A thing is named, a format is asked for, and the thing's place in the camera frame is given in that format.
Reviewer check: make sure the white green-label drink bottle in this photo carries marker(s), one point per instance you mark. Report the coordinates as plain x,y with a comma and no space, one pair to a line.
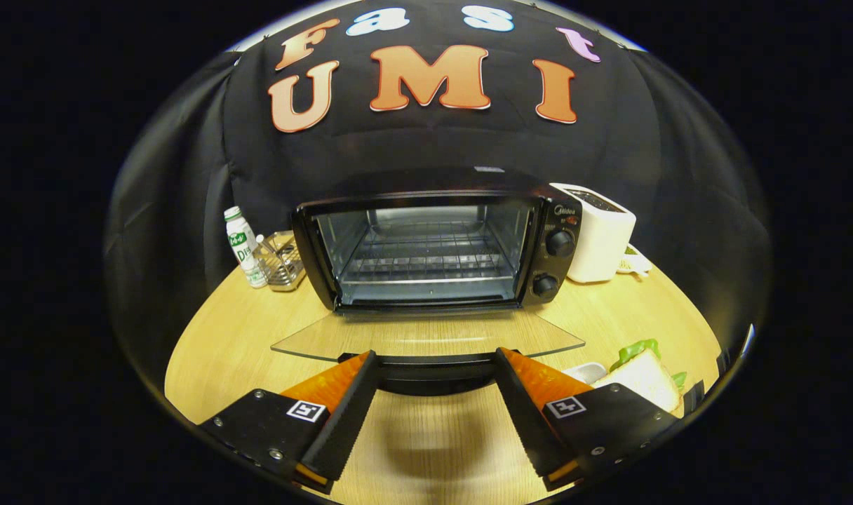
243,245

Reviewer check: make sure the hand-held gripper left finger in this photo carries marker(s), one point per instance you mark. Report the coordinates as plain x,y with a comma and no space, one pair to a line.
353,414

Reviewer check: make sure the small white dish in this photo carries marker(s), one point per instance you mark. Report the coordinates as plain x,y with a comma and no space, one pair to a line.
635,263

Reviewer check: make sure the white pop-up toaster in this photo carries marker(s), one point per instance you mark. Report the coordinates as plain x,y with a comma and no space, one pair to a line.
598,238

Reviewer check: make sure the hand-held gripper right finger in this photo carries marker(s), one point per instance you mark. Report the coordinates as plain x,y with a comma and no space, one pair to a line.
528,421

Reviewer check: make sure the white plastic tray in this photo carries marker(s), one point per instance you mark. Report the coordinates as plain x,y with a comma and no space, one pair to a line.
586,372

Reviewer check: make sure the black toaster oven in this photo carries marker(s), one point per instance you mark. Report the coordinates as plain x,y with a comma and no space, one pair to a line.
560,210

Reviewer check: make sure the sandwich with lettuce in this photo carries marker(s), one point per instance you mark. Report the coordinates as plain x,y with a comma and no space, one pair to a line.
644,379

